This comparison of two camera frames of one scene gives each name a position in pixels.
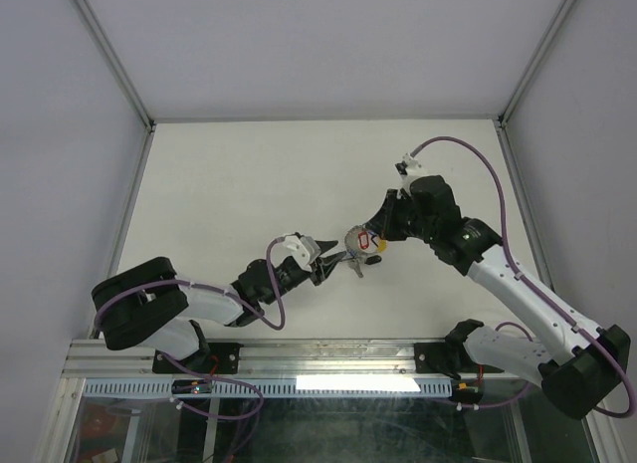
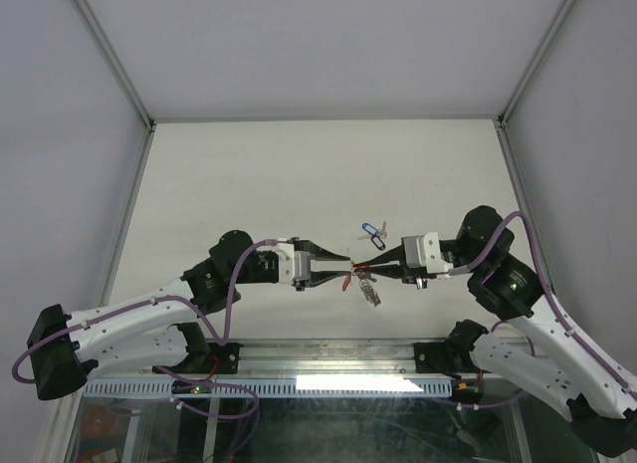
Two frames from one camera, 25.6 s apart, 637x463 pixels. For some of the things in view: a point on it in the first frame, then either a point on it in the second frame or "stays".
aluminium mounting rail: [261, 357] stays
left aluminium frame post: [89, 16] stays
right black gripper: [382, 223] -> [406, 274]
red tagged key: [363, 239] -> [346, 282]
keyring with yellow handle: [380, 245] -> [366, 286]
